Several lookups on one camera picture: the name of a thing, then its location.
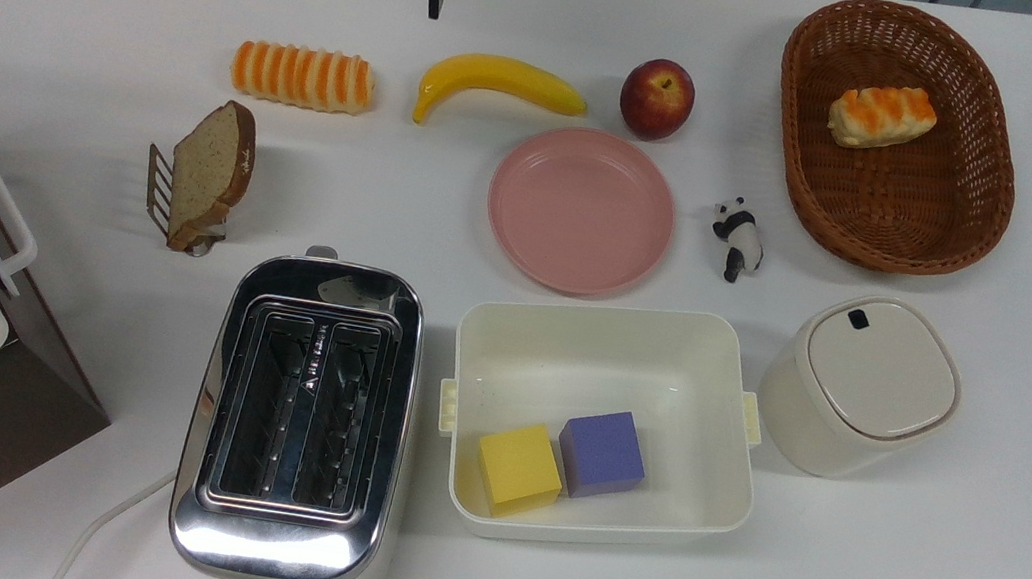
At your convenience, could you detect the brown bread slice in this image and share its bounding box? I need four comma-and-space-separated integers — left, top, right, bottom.
160, 93, 263, 260

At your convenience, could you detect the orange striped bread loaf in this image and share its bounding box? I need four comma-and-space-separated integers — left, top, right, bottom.
227, 36, 380, 120

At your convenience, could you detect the small orange striped bread roll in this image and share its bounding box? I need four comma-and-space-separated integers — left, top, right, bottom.
823, 76, 942, 161

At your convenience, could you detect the silver two-slot toaster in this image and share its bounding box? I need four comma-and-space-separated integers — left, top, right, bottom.
160, 231, 435, 579

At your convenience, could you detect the yellow banana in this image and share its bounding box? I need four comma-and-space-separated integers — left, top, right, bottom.
411, 45, 594, 148

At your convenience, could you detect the red apple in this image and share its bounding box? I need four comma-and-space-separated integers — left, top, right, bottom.
615, 54, 700, 146

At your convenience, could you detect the pink plate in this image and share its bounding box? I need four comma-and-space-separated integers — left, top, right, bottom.
476, 116, 687, 308

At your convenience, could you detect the panda figurine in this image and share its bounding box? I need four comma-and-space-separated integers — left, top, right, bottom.
703, 193, 772, 287

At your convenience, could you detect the white plastic box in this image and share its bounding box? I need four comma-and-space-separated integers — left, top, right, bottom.
420, 278, 780, 575

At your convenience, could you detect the yellow cube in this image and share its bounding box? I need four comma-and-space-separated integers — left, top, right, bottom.
468, 416, 571, 526

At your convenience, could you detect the purple cube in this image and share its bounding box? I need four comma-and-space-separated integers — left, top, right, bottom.
551, 402, 655, 508

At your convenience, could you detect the brown wicker basket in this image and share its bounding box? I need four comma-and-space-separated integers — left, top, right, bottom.
754, 0, 1032, 290

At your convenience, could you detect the white lidded bin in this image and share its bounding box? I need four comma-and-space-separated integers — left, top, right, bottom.
747, 281, 975, 496

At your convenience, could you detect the white toaster power cable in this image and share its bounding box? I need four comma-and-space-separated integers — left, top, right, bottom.
46, 456, 179, 579

